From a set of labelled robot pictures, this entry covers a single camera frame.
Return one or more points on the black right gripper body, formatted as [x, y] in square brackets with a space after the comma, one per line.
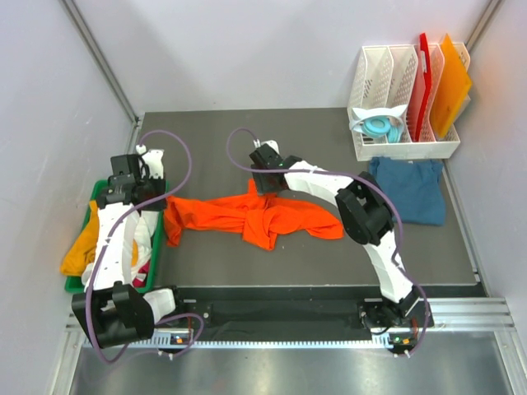
[263, 183]

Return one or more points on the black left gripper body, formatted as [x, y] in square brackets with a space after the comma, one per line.
[153, 188]

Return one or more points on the orange t-shirt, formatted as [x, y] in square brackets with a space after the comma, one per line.
[258, 219]

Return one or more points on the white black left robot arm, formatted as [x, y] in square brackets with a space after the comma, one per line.
[111, 311]

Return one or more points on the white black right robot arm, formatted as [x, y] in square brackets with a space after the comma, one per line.
[367, 219]

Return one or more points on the white t-shirt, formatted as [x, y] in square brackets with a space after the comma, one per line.
[122, 248]

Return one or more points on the green plastic bin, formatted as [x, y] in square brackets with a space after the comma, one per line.
[73, 284]

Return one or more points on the mustard yellow t-shirt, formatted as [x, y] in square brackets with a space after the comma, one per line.
[80, 259]

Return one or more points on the magenta t-shirt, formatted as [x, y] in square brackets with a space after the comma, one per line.
[140, 278]

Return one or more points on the teal headphones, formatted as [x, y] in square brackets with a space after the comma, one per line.
[381, 126]

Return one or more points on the folded blue t-shirt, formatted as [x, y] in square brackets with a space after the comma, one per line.
[414, 187]

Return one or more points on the white plastic file organizer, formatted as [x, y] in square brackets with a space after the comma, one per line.
[384, 78]

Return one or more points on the red plastic folder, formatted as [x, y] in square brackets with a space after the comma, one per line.
[422, 86]

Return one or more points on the orange plastic folder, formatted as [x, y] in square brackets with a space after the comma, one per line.
[453, 87]

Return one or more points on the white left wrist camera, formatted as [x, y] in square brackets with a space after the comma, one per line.
[151, 162]

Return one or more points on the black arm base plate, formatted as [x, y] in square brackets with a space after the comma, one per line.
[286, 313]

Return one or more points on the aluminium frame rail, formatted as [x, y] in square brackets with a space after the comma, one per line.
[472, 314]

